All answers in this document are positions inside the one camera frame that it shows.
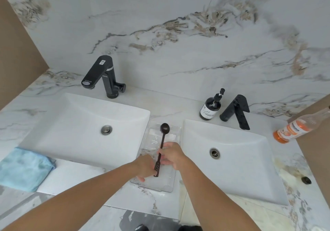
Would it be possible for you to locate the person's right hand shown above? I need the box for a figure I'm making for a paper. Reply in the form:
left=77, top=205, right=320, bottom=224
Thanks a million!
left=157, top=142, right=193, bottom=171

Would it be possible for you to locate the person's left hand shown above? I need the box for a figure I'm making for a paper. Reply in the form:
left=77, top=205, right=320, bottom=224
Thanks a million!
left=133, top=154, right=158, bottom=183

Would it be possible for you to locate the dark wooden spoon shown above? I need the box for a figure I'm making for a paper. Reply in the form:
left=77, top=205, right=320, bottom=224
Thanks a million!
left=154, top=123, right=170, bottom=178

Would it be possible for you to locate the person's left forearm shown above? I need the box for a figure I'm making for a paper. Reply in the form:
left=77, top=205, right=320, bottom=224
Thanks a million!
left=0, top=161, right=141, bottom=231

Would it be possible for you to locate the person's right forearm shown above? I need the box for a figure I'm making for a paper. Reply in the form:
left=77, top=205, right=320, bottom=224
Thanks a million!
left=179, top=158, right=249, bottom=231

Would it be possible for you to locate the clear rectangular tray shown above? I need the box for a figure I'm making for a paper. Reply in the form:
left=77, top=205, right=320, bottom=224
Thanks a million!
left=130, top=121, right=182, bottom=193

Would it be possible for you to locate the dark pump soap bottle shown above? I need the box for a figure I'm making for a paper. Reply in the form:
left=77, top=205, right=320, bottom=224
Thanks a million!
left=199, top=88, right=226, bottom=121

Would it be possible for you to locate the white rectangular sink basin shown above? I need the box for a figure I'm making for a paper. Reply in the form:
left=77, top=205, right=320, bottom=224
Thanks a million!
left=18, top=92, right=151, bottom=172
left=178, top=119, right=289, bottom=206

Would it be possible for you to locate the black angular faucet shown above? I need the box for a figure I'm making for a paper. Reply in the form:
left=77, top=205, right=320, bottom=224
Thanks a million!
left=220, top=95, right=251, bottom=131

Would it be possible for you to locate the black faucet with side knob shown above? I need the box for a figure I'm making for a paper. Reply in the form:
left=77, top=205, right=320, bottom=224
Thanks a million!
left=81, top=55, right=126, bottom=99

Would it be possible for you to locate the light blue cloth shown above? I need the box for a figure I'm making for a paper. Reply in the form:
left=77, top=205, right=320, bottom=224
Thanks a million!
left=0, top=147, right=57, bottom=193

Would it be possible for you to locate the clear bottle with orange liquid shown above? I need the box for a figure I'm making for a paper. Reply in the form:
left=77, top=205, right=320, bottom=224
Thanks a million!
left=273, top=106, right=330, bottom=144

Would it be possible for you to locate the brown wooden panel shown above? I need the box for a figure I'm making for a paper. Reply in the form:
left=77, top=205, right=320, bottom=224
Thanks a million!
left=287, top=101, right=330, bottom=208

